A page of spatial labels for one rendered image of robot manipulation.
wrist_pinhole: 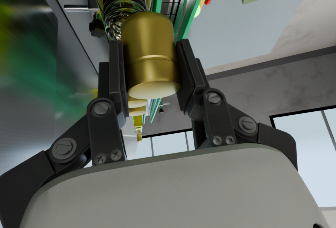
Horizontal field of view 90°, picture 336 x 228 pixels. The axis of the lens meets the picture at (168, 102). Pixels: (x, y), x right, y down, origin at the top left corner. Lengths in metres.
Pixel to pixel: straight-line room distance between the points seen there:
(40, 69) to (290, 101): 3.35
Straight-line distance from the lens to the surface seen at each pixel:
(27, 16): 0.29
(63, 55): 0.46
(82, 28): 0.55
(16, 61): 0.24
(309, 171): 3.42
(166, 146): 3.26
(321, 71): 3.74
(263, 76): 3.43
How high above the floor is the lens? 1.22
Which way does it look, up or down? 15 degrees down
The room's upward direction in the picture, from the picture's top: 172 degrees clockwise
